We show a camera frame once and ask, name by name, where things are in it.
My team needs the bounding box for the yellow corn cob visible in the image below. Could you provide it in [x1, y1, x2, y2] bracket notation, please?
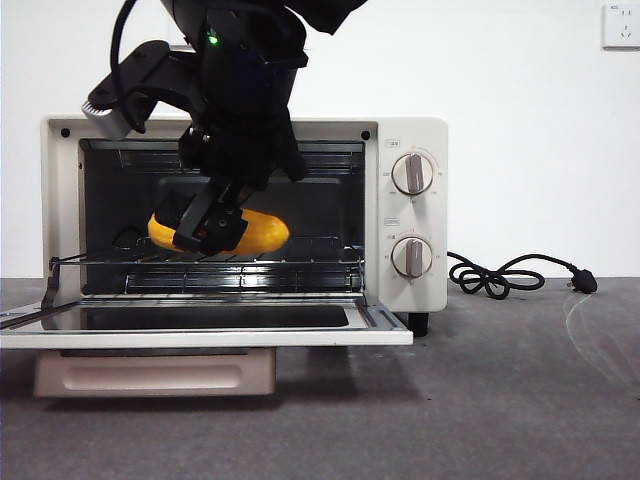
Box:
[147, 207, 291, 252]

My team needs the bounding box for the glass oven door with handle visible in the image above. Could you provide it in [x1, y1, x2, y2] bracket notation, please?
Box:
[0, 292, 415, 399]

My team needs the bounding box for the cream oven control knob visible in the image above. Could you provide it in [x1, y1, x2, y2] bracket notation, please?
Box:
[391, 237, 434, 280]
[391, 152, 435, 197]

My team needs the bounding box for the cream Toshiba toaster oven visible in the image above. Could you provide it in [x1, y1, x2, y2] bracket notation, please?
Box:
[40, 113, 449, 337]

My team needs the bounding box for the metal wire oven rack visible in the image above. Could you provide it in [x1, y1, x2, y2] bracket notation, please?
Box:
[49, 244, 366, 274]

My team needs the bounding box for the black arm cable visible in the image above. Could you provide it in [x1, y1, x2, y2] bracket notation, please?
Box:
[109, 0, 151, 132]

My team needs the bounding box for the black power cable with plug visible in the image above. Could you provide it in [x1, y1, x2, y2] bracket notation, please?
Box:
[447, 250, 599, 300]

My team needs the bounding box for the white wall socket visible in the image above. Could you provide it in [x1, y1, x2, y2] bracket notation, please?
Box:
[601, 2, 640, 50]

